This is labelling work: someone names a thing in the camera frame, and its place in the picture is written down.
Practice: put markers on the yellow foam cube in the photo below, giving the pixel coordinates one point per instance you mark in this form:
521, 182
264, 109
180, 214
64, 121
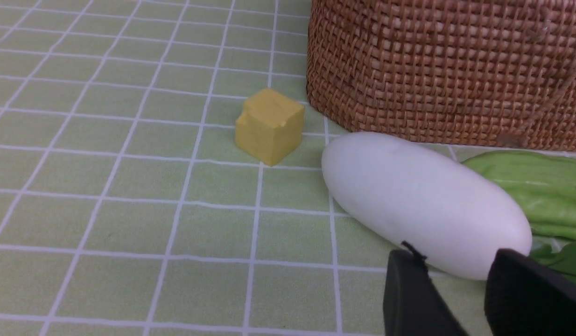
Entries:
270, 126

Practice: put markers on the woven rattan basket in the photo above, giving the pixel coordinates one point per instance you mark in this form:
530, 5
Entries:
493, 73

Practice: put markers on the white radish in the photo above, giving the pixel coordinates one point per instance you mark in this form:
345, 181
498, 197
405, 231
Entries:
405, 192

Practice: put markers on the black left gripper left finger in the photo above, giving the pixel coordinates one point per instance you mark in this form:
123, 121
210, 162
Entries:
412, 306

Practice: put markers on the green checkered tablecloth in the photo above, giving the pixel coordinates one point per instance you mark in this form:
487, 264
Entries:
127, 209

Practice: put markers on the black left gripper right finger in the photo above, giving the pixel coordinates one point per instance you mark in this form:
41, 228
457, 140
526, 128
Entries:
525, 298

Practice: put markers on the green bitter gourd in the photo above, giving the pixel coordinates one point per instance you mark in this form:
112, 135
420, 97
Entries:
545, 188

